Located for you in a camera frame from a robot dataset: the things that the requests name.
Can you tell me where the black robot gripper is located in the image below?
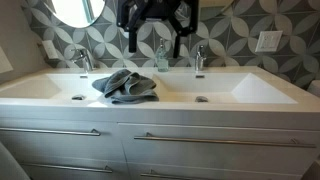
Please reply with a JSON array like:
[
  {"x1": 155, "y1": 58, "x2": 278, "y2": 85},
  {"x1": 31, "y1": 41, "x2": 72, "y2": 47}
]
[{"x1": 116, "y1": 0, "x2": 199, "y2": 59}]

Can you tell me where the chrome faucet beside soap bottle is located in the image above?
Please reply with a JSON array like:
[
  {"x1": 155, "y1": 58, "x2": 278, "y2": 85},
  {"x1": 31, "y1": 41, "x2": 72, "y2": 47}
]
[{"x1": 194, "y1": 44, "x2": 208, "y2": 72}]

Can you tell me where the clear glass soap dispenser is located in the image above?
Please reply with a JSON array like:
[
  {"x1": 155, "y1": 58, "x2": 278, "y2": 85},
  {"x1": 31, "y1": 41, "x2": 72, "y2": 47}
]
[{"x1": 155, "y1": 37, "x2": 170, "y2": 73}]

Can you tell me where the grey crumpled towel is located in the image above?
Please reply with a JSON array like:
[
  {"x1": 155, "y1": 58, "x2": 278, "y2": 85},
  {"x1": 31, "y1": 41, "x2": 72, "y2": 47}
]
[{"x1": 91, "y1": 68, "x2": 160, "y2": 105}]

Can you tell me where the white vanity drawer front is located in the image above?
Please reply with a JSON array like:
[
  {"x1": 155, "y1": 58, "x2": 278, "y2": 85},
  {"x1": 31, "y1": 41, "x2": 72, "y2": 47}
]
[
  {"x1": 126, "y1": 162, "x2": 304, "y2": 180},
  {"x1": 117, "y1": 122, "x2": 320, "y2": 176},
  {"x1": 0, "y1": 117, "x2": 126, "y2": 163},
  {"x1": 19, "y1": 155, "x2": 130, "y2": 180}
]

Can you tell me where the white double sink countertop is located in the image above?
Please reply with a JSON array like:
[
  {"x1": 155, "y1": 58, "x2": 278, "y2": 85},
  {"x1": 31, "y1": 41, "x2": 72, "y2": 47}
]
[{"x1": 0, "y1": 65, "x2": 320, "y2": 131}]

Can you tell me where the grey rounded object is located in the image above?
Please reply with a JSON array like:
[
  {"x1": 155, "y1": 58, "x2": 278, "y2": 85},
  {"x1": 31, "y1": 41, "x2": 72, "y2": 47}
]
[{"x1": 0, "y1": 141, "x2": 32, "y2": 180}]

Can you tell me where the chrome faucet beside wall outlet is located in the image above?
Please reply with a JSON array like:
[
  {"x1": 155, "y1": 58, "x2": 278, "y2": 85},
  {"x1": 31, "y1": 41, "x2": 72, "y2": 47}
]
[{"x1": 70, "y1": 47, "x2": 95, "y2": 73}]

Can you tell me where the round wall mirror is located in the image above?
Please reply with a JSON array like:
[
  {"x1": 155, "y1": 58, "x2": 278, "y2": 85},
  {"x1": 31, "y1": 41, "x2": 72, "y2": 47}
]
[{"x1": 43, "y1": 0, "x2": 107, "y2": 29}]

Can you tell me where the white double wall outlet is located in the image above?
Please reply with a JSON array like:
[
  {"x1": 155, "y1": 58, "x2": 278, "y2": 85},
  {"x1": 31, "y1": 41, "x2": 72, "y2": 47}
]
[{"x1": 254, "y1": 30, "x2": 284, "y2": 53}]

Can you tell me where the long metal drawer handle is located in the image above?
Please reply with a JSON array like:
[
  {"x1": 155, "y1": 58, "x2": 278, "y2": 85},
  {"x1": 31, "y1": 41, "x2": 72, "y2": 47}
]
[
  {"x1": 139, "y1": 169, "x2": 201, "y2": 180},
  {"x1": 133, "y1": 132, "x2": 317, "y2": 149},
  {"x1": 0, "y1": 126, "x2": 102, "y2": 137},
  {"x1": 20, "y1": 162, "x2": 114, "y2": 174}
]

